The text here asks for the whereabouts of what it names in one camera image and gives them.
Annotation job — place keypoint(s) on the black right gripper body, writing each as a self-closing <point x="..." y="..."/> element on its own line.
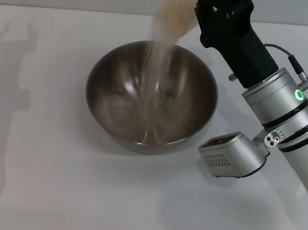
<point x="234" y="38"/>

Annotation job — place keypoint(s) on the clear plastic measuring cup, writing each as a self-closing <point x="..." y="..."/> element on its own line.
<point x="178" y="13"/>

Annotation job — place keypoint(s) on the beige rice grains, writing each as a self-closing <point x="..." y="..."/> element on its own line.
<point x="172" y="15"/>

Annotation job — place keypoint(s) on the stainless steel mixing bowl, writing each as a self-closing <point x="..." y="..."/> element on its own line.
<point x="186" y="109"/>

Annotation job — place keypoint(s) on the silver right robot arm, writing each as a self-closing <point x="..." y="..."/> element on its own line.
<point x="287" y="114"/>

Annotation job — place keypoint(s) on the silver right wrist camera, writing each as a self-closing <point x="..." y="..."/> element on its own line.
<point x="230" y="155"/>

